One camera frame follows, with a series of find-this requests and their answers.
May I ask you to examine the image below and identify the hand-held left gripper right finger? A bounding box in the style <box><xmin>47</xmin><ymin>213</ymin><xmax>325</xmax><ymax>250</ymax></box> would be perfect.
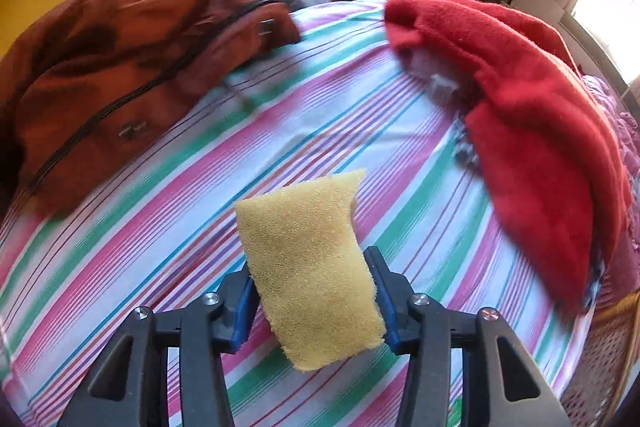
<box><xmin>362</xmin><ymin>246</ymin><xmax>571</xmax><ymax>427</ymax></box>

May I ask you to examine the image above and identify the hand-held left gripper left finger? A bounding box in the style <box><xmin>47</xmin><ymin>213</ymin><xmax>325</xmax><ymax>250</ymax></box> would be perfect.
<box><xmin>59</xmin><ymin>264</ymin><xmax>261</xmax><ymax>427</ymax></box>

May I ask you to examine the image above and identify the yellow sponge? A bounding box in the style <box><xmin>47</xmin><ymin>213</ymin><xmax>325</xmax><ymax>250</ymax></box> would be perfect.
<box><xmin>234</xmin><ymin>168</ymin><xmax>387</xmax><ymax>372</ymax></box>

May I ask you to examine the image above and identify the wicker chair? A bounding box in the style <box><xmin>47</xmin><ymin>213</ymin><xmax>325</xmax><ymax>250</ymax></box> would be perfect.
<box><xmin>560</xmin><ymin>289</ymin><xmax>640</xmax><ymax>427</ymax></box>

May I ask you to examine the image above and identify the red fleece cloth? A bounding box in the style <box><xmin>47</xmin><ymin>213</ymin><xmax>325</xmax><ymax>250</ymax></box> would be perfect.
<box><xmin>384</xmin><ymin>0</ymin><xmax>632</xmax><ymax>315</ymax></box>

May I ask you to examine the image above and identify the rust brown jacket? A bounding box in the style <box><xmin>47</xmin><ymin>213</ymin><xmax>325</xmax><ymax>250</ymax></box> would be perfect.
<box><xmin>0</xmin><ymin>0</ymin><xmax>302</xmax><ymax>218</ymax></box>

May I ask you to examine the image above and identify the bright window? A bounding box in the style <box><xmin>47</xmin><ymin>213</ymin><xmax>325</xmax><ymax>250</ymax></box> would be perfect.
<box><xmin>570</xmin><ymin>0</ymin><xmax>640</xmax><ymax>82</ymax></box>

